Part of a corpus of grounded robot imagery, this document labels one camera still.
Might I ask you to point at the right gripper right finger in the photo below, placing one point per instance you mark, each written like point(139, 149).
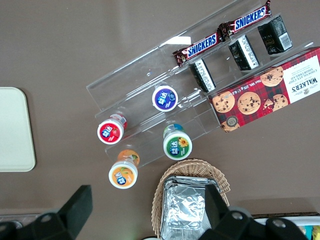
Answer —
point(215, 207)

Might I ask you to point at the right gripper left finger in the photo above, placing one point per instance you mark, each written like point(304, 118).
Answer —
point(80, 205)

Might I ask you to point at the light tan wicker basket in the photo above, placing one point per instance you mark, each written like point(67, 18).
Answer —
point(195, 168)

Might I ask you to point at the white rectangular snack tray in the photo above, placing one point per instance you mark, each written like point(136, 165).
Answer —
point(312, 222)

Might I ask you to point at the beige plastic tray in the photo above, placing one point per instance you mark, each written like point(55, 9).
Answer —
point(15, 130)

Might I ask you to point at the stack of foil trays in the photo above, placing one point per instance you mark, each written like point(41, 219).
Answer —
point(182, 207)

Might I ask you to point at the orange lid gum jar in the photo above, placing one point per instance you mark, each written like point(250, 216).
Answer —
point(123, 175)

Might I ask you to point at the green lid gum jar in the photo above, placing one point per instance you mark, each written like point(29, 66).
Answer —
point(177, 146)

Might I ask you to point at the red lid gum jar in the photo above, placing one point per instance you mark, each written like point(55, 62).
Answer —
point(110, 131)

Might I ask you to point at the blue lid gum jar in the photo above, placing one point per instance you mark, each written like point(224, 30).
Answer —
point(165, 98)

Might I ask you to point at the red Walkers cookie box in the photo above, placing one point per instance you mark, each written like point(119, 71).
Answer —
point(265, 95)

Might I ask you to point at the small black box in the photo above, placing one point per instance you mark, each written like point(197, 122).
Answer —
point(243, 52)
point(275, 35)
point(202, 75)

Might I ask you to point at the clear acrylic stepped stand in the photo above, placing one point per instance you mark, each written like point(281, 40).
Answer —
point(225, 50)
point(140, 82)

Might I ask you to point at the Snickers bar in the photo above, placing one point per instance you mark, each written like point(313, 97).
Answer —
point(247, 20)
point(200, 47)

